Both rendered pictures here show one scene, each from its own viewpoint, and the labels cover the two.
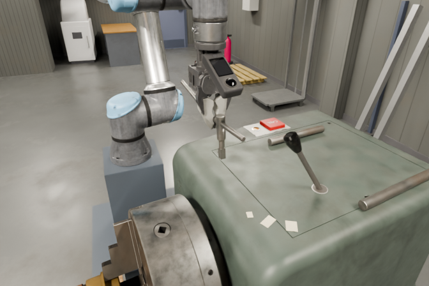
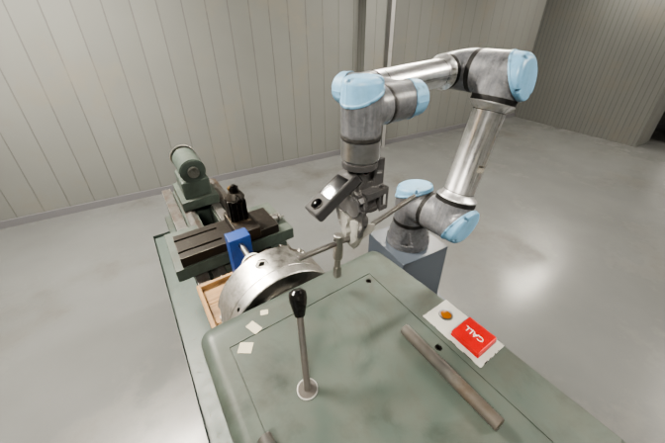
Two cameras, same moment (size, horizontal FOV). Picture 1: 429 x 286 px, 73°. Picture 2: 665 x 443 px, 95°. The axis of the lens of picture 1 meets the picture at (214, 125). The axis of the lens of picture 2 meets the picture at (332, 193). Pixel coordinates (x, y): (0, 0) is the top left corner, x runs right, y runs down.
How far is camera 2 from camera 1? 0.76 m
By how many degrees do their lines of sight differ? 71
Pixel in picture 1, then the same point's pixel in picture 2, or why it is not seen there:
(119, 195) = not seen: hidden behind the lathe
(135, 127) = (404, 215)
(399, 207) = not seen: outside the picture
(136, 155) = (396, 239)
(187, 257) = (243, 287)
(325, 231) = (234, 382)
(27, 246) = not seen: hidden behind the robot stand
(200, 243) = (252, 292)
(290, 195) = (293, 350)
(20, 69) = (598, 130)
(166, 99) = (441, 211)
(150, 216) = (275, 254)
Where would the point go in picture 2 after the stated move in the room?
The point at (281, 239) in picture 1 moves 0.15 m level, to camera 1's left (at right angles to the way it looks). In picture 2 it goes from (230, 337) to (239, 282)
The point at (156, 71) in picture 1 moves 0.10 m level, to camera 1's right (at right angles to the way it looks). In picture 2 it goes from (452, 177) to (471, 194)
